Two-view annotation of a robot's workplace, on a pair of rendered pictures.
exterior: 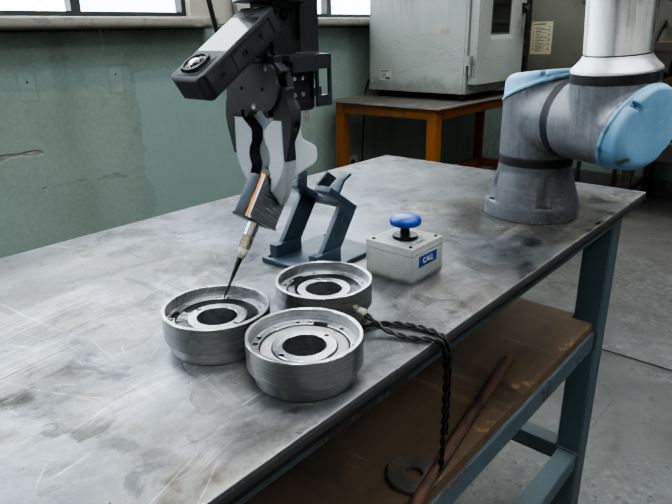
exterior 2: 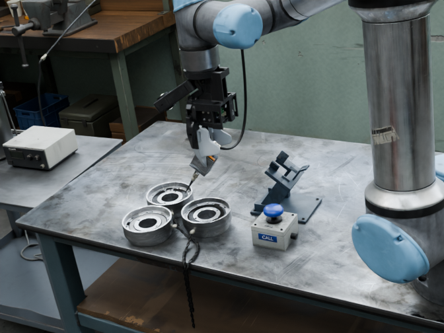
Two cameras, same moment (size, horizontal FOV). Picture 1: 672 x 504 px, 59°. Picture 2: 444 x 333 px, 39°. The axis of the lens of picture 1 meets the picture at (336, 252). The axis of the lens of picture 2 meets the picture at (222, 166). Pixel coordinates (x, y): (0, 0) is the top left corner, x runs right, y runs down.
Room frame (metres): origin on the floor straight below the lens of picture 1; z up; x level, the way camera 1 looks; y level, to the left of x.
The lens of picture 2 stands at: (0.45, -1.11, 1.50)
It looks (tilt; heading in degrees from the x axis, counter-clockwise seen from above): 27 degrees down; 81
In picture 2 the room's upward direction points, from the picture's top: 7 degrees counter-clockwise
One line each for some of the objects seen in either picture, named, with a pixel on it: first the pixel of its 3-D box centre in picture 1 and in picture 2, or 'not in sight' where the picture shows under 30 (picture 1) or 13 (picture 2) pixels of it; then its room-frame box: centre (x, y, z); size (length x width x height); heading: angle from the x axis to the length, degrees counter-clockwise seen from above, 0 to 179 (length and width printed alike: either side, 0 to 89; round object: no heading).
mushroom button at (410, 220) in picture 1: (404, 233); (273, 217); (0.71, -0.09, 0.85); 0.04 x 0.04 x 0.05
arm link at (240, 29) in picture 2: not in sight; (235, 22); (0.69, -0.02, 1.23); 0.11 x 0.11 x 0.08; 25
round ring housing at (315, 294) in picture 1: (324, 295); (207, 217); (0.59, 0.01, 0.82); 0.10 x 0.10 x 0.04
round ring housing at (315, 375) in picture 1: (305, 353); (148, 226); (0.47, 0.03, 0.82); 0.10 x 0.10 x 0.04
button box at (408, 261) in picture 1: (407, 251); (277, 228); (0.72, -0.09, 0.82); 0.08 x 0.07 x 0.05; 139
